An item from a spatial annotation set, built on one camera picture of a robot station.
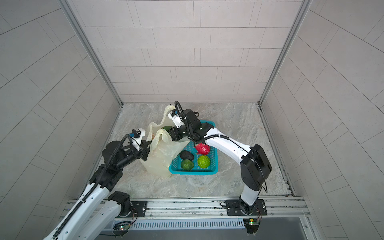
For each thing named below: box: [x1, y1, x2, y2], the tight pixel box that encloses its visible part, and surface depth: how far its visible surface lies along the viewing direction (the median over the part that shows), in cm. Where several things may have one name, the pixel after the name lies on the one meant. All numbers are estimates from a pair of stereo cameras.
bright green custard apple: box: [198, 155, 211, 169], surface depth 83 cm
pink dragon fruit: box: [195, 143, 210, 155], surface depth 85 cm
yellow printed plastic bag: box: [139, 105, 191, 179], surface depth 75 cm
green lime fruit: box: [181, 159, 194, 170], surface depth 83 cm
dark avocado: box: [180, 150, 194, 160], surface depth 87 cm
